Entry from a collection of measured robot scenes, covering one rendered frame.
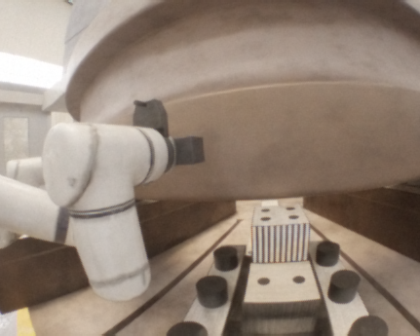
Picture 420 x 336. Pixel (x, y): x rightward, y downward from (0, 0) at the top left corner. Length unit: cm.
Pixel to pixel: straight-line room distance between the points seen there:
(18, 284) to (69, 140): 109
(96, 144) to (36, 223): 20
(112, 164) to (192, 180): 32
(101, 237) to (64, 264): 97
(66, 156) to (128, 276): 14
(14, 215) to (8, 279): 88
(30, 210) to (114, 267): 18
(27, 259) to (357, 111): 139
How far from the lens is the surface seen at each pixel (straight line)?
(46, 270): 119
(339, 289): 41
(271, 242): 38
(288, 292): 33
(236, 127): 46
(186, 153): 33
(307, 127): 47
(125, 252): 23
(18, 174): 63
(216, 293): 40
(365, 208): 149
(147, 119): 33
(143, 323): 93
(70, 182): 19
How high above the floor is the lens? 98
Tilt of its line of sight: 5 degrees down
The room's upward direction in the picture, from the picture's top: 6 degrees counter-clockwise
